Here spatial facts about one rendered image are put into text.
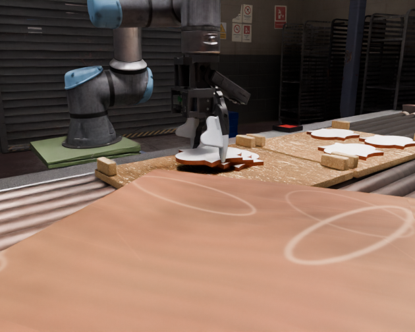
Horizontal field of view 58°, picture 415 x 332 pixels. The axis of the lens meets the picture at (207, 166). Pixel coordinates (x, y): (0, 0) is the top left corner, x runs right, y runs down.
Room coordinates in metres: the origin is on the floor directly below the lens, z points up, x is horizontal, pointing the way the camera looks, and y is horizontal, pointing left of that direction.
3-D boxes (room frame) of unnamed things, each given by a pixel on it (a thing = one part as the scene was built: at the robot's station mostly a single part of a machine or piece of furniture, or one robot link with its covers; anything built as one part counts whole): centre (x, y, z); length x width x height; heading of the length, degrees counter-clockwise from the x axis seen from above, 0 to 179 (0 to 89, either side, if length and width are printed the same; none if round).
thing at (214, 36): (0.76, 0.01, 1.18); 0.08 x 0.08 x 0.05
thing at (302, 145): (1.01, -0.37, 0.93); 0.41 x 0.35 x 0.02; 128
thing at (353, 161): (0.78, -0.29, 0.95); 0.06 x 0.02 x 0.03; 38
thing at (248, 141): (0.98, -0.10, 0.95); 0.06 x 0.02 x 0.03; 39
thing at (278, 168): (0.75, -0.03, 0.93); 0.41 x 0.35 x 0.02; 129
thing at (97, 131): (1.20, 0.38, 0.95); 0.15 x 0.15 x 0.10
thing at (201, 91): (0.76, 0.02, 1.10); 0.09 x 0.08 x 0.12; 123
